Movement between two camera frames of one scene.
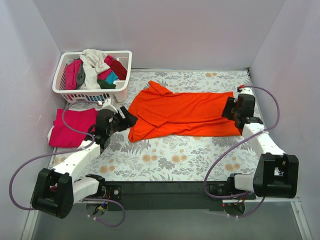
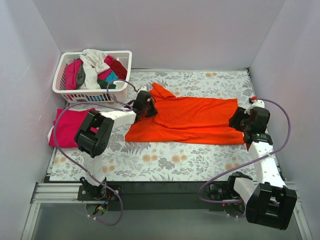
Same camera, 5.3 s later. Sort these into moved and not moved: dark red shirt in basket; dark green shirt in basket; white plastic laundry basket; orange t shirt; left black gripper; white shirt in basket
Moved: orange t shirt; left black gripper
Not moved: white plastic laundry basket; dark green shirt in basket; dark red shirt in basket; white shirt in basket
